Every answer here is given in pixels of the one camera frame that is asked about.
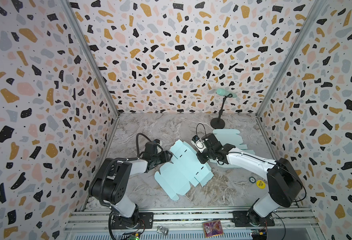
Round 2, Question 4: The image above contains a circuit board left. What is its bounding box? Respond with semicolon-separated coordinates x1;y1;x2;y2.
124;230;145;240

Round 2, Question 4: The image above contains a small metal clip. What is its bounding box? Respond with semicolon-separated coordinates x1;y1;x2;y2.
157;226;169;236

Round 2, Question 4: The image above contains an aluminium mounting rail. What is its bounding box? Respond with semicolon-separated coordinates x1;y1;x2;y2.
63;207;325;240

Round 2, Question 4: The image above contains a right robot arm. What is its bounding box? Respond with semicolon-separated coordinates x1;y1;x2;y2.
191;134;304;225

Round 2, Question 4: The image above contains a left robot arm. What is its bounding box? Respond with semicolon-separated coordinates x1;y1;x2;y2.
88;141;173;218

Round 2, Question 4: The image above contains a mint paper box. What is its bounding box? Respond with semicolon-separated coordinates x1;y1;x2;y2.
209;129;259;173
154;140;213;201

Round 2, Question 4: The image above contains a colourful square card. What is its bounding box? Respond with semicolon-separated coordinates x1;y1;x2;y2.
202;220;223;238

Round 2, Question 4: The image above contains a mint green microphone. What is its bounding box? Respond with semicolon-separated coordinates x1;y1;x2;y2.
216;89;237;98

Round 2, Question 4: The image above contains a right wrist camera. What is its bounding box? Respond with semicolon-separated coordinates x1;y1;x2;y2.
191;135;205;151

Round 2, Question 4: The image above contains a yellow round sticker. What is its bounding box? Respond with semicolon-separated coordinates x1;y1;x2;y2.
256;180;266;189

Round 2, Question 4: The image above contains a circuit board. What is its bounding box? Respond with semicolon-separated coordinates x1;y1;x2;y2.
251;228;267;240
124;230;145;240

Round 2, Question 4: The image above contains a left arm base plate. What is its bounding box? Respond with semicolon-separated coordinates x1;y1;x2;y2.
109;212;154;230

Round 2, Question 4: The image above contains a black microphone stand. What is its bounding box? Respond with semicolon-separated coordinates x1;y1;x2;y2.
210;94;233;129

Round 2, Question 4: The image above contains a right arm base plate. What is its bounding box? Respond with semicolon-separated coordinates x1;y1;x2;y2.
232;211;275;227

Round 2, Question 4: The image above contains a circuit board right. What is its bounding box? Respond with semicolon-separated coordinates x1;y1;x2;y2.
251;228;267;240

